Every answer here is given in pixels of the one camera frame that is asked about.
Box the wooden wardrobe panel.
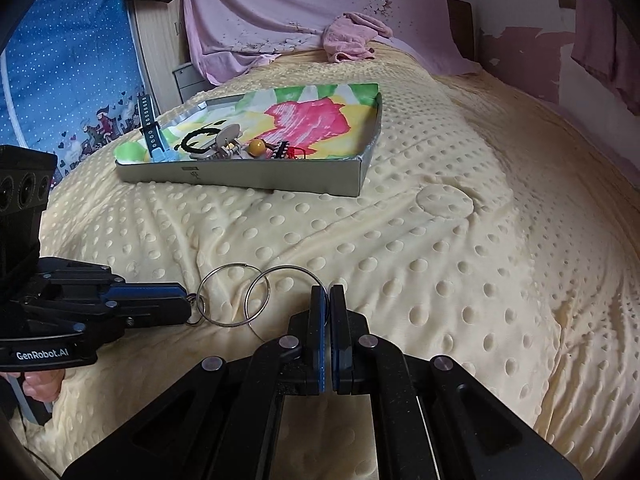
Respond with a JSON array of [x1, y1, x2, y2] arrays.
[[126, 0, 189, 112]]

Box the pink hanging bedsheet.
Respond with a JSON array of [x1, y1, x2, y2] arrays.
[[182, 0, 480, 86]]

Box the yellow dotted bed blanket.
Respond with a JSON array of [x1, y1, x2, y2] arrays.
[[11, 49, 639, 479]]

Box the grey drawer cabinet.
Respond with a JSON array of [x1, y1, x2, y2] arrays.
[[172, 62, 215, 103]]

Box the black hair tie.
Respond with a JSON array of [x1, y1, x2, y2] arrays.
[[179, 128, 224, 155]]

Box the pink crumpled towel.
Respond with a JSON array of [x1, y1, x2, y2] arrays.
[[321, 12, 394, 63]]

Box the pink window curtain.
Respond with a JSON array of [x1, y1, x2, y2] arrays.
[[572, 0, 640, 116]]

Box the teal watch strap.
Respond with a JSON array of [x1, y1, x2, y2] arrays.
[[135, 93, 180, 164]]

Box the person's left hand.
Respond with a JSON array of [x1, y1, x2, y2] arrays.
[[1, 370, 66, 403]]

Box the blue cartoon fabric wardrobe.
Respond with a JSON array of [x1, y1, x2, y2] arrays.
[[1, 0, 144, 182]]

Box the amber bead jewelry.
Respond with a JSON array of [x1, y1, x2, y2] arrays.
[[246, 139, 267, 157]]

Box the grey metal tray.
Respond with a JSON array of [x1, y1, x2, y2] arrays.
[[115, 89, 383, 197]]

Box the silver hoop earrings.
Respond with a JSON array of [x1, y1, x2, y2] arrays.
[[186, 262, 329, 344]]

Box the colourful floral paper liner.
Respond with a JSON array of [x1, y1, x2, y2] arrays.
[[115, 82, 380, 165]]

